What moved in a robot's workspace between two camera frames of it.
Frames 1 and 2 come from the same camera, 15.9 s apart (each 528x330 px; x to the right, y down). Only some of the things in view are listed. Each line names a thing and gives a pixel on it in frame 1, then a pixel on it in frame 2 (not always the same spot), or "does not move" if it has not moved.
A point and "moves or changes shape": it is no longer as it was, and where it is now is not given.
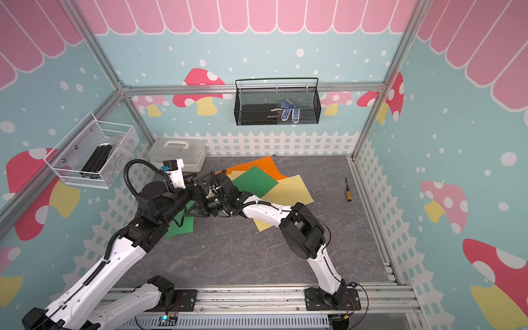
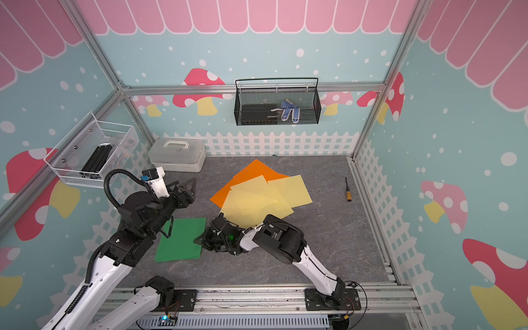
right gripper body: (218, 205) to (212, 242)
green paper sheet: (181, 223) moves or changes shape
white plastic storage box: (190, 150) does not move
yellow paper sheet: (289, 191) does not move
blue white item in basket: (287, 106) does not move
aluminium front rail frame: (405, 300) does not move
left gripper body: (194, 194) to (176, 199)
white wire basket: (93, 153) does not move
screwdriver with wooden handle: (348, 192) does not move
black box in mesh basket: (259, 114) does not move
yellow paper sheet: (235, 174) to (249, 203)
